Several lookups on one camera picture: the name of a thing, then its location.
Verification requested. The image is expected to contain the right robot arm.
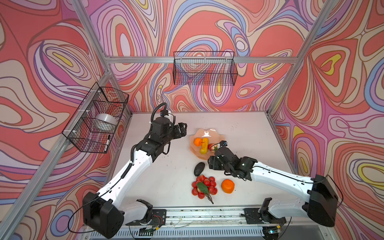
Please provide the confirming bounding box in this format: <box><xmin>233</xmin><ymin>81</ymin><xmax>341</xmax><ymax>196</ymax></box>
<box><xmin>208</xmin><ymin>146</ymin><xmax>339</xmax><ymax>228</ymax></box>

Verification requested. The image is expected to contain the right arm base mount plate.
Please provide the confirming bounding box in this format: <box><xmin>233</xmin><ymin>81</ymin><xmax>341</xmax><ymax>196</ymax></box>
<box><xmin>240</xmin><ymin>208</ymin><xmax>287</xmax><ymax>225</ymax></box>

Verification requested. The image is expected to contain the black wire basket wall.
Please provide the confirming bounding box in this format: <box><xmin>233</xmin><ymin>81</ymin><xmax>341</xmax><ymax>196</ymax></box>
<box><xmin>173</xmin><ymin>51</ymin><xmax>238</xmax><ymax>86</ymax></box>
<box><xmin>62</xmin><ymin>83</ymin><xmax>129</xmax><ymax>154</ymax></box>

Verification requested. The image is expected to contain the dark fake avocado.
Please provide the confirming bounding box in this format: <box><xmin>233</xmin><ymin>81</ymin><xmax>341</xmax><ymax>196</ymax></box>
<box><xmin>194</xmin><ymin>162</ymin><xmax>206</xmax><ymax>177</ymax></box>

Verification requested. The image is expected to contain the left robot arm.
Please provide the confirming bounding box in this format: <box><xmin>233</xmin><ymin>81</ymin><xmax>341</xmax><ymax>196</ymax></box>
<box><xmin>83</xmin><ymin>117</ymin><xmax>188</xmax><ymax>239</ymax></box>

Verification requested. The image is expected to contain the large fake orange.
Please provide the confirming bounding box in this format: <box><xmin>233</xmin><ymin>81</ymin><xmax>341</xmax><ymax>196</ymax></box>
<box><xmin>221</xmin><ymin>179</ymin><xmax>235</xmax><ymax>194</ymax></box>

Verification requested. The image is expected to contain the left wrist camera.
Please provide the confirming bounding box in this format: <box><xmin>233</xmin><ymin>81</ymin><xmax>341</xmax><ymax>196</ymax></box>
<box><xmin>160</xmin><ymin>109</ymin><xmax>169</xmax><ymax>118</ymax></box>

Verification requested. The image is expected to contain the white tape roll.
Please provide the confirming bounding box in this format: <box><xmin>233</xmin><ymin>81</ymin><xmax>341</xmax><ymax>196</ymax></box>
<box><xmin>94</xmin><ymin>113</ymin><xmax>118</xmax><ymax>132</ymax></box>

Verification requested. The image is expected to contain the black marker pen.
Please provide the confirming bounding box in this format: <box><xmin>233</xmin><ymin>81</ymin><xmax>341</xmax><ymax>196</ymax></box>
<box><xmin>104</xmin><ymin>135</ymin><xmax>111</xmax><ymax>153</ymax></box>

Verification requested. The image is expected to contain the black wire basket left wall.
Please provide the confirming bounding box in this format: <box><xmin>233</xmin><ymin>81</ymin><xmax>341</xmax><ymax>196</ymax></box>
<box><xmin>62</xmin><ymin>83</ymin><xmax>129</xmax><ymax>154</ymax></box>

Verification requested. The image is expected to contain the small fake orange tangerine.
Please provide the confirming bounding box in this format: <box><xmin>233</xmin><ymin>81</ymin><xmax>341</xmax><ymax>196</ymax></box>
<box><xmin>194</xmin><ymin>138</ymin><xmax>203</xmax><ymax>147</ymax></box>

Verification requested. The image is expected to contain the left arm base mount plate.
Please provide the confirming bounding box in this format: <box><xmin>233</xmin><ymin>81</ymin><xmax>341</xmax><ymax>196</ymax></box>
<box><xmin>126</xmin><ymin>209</ymin><xmax>167</xmax><ymax>228</ymax></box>

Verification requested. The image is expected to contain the pink faceted fruit bowl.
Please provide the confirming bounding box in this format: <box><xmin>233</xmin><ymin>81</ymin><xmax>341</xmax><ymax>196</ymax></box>
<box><xmin>190</xmin><ymin>129</ymin><xmax>226</xmax><ymax>161</ymax></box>

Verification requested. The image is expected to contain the black wire basket back wall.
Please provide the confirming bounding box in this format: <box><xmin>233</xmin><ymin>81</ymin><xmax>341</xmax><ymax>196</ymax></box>
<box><xmin>173</xmin><ymin>51</ymin><xmax>238</xmax><ymax>86</ymax></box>

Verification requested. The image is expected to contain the aluminium front rail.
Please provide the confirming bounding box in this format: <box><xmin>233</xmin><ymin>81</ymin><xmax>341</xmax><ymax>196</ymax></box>
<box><xmin>80</xmin><ymin>205</ymin><xmax>328</xmax><ymax>229</ymax></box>

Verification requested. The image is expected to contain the red berry cluster with leaf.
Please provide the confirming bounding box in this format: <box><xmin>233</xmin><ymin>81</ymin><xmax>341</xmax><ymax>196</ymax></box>
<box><xmin>191</xmin><ymin>175</ymin><xmax>218</xmax><ymax>205</ymax></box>

